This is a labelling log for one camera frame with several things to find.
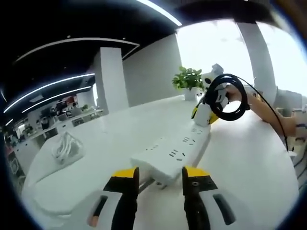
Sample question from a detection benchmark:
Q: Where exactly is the person's own torso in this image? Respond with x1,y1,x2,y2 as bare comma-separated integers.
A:
289,107,307,183

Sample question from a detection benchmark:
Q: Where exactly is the white ceiling rail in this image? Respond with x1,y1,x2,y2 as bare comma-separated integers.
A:
14,37,141,63

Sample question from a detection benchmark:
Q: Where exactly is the white power strip cord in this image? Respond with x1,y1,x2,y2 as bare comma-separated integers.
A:
28,131,85,216

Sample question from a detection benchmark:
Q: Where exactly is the thin black cable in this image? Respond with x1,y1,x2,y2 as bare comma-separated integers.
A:
236,75,291,153

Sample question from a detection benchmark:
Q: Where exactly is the white power strip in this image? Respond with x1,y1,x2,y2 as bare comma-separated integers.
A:
130,126,212,190

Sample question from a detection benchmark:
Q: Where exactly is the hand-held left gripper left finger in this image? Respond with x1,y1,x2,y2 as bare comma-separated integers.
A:
67,166,140,230

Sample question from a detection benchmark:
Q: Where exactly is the white desk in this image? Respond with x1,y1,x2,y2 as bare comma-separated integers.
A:
21,94,300,230

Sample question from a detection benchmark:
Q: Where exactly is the long ceiling light strip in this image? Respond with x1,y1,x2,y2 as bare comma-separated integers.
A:
136,0,183,26

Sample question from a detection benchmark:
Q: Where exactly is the potted green plant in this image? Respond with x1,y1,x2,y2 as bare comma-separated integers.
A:
172,66,205,101

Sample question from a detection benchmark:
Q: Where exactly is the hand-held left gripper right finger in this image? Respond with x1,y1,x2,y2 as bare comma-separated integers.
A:
181,165,264,230

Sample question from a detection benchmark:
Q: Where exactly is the person's right hand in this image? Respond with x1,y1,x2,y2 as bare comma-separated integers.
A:
225,85,251,106

